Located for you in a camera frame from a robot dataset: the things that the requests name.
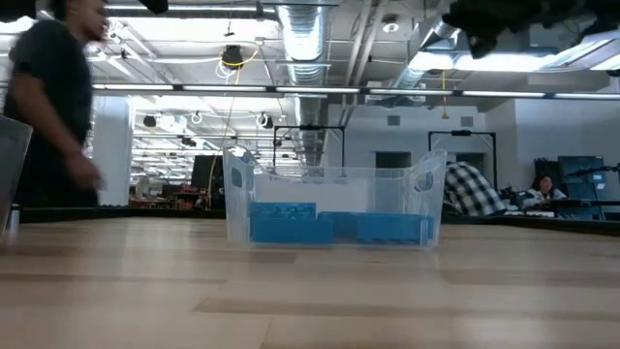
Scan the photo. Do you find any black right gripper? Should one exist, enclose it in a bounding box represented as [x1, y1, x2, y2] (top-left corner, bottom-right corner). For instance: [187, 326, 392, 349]
[441, 0, 620, 60]

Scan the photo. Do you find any dark ceiling pipe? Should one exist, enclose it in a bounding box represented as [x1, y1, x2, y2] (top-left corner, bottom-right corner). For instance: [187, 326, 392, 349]
[104, 3, 280, 20]

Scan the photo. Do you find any bright ceiling light panel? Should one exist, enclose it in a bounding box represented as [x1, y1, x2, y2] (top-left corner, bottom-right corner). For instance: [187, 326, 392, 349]
[409, 50, 558, 73]

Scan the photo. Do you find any person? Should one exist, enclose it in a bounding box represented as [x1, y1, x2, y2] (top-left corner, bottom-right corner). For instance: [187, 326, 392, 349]
[521, 174, 568, 207]
[444, 161, 509, 217]
[2, 0, 111, 210]

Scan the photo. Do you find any dark door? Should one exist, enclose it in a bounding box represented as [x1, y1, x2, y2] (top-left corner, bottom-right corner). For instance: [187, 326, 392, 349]
[454, 152, 486, 169]
[375, 151, 413, 171]

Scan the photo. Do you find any white square pillar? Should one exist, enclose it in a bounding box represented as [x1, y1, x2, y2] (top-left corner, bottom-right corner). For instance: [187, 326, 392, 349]
[90, 95, 135, 208]

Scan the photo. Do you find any grey translucent plastic bin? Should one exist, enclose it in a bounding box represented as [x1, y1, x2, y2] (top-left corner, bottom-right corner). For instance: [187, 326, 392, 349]
[0, 115, 34, 238]

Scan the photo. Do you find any dark computer monitor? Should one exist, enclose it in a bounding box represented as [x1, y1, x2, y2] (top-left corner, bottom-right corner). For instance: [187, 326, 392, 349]
[556, 155, 606, 201]

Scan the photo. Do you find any small black background robot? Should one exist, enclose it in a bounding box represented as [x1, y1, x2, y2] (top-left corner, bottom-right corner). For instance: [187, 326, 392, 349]
[501, 186, 534, 207]

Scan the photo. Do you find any black upright panel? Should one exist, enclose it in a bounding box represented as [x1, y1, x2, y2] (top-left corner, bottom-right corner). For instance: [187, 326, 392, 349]
[191, 154, 227, 209]

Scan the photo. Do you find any black desk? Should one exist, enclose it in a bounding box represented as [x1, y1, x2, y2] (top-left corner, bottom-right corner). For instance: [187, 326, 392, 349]
[549, 198, 620, 219]

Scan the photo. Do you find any silver metal cylinder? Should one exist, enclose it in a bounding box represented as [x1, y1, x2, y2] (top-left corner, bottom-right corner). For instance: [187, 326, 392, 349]
[7, 203, 21, 234]

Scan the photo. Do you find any clear plastic bin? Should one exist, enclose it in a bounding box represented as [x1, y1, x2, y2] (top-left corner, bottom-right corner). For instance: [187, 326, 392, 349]
[221, 143, 448, 249]

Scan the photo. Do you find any silver round air duct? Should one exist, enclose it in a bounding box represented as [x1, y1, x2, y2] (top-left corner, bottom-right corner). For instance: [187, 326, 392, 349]
[275, 4, 330, 169]
[387, 0, 466, 103]

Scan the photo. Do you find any black hanging ceiling camera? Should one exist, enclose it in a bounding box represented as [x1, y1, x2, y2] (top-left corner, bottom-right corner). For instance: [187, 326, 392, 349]
[221, 44, 245, 70]

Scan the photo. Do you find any yellow hanging pendant cord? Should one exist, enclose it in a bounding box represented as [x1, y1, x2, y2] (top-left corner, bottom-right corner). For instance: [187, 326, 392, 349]
[440, 70, 450, 121]

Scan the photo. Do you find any long horizontal light rail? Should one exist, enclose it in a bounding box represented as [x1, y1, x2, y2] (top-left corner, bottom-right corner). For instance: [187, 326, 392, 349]
[89, 81, 620, 101]

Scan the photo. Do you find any black table edge rail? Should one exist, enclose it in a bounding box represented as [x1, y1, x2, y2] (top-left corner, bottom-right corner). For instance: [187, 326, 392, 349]
[18, 206, 620, 238]

